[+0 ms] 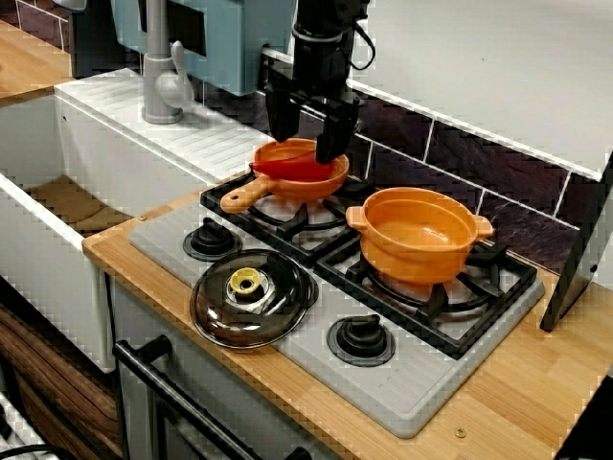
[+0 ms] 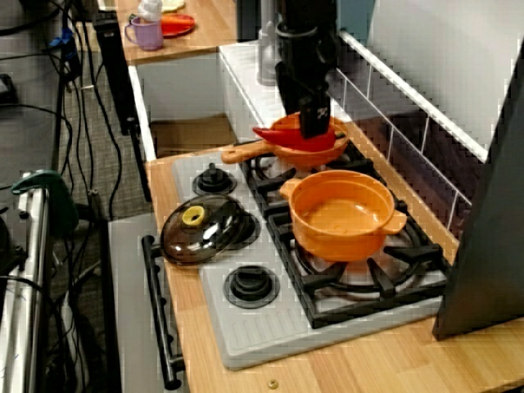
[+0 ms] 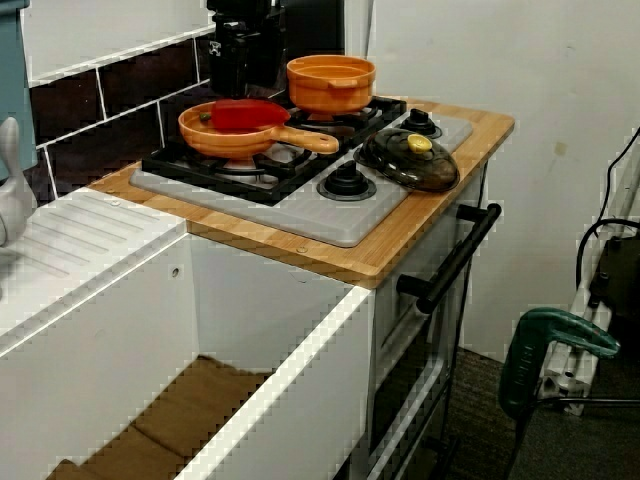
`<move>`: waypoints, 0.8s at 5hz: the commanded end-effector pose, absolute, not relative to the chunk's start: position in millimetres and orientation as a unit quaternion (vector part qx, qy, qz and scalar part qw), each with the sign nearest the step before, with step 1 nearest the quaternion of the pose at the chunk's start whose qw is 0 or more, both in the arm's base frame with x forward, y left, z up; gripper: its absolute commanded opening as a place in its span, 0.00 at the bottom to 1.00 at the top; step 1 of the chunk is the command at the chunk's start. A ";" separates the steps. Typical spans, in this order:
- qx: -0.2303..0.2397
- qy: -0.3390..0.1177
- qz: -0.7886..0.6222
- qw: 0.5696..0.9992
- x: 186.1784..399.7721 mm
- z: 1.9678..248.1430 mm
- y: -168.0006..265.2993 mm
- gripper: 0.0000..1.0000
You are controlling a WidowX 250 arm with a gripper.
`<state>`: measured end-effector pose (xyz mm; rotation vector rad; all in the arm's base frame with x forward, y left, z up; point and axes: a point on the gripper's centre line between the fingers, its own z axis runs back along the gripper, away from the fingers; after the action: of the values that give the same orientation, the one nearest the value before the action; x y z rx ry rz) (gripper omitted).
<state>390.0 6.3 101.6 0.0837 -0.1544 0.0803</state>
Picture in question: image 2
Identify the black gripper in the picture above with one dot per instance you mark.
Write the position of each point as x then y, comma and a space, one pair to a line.
307, 65

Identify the red toy pepper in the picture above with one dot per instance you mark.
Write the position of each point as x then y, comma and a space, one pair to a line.
282, 139

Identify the glass lid with yellow knob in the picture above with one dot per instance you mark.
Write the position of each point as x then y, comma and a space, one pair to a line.
204, 245

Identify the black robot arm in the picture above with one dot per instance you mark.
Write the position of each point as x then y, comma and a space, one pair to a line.
307, 16

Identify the orange toy frying pan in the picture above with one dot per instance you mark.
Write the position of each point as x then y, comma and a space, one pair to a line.
311, 157

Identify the grey toy faucet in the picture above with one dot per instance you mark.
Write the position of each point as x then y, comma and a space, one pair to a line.
266, 53

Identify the black burner grate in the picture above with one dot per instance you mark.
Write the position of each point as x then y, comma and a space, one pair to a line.
368, 311
262, 186

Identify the teal toy cabinet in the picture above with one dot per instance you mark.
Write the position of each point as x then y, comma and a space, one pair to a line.
352, 16

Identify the dark tiled backsplash panel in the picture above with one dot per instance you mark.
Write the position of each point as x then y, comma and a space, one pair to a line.
409, 139

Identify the brown cardboard sheet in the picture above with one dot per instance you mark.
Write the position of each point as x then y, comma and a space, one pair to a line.
192, 135

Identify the white toy sink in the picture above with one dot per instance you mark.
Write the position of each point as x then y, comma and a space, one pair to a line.
180, 90

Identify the orange toy pot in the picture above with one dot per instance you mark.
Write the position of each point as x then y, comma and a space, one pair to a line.
340, 241

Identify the red toy plate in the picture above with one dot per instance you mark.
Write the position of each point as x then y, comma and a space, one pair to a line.
180, 28

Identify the purple toy cup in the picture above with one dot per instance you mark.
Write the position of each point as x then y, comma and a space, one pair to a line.
147, 34

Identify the black upright bar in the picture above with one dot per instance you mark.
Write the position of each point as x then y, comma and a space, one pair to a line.
116, 73

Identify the grey toy stove plate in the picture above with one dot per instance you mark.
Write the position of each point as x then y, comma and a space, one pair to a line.
262, 335

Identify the black side panel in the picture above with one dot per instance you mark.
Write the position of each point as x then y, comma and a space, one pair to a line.
491, 245

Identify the white toy oven cabinet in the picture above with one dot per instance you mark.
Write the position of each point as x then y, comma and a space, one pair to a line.
127, 286

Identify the brass screw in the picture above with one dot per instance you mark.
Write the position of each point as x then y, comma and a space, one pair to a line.
272, 384

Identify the aluminium extrusion frame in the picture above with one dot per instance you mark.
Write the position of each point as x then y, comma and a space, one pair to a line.
28, 286

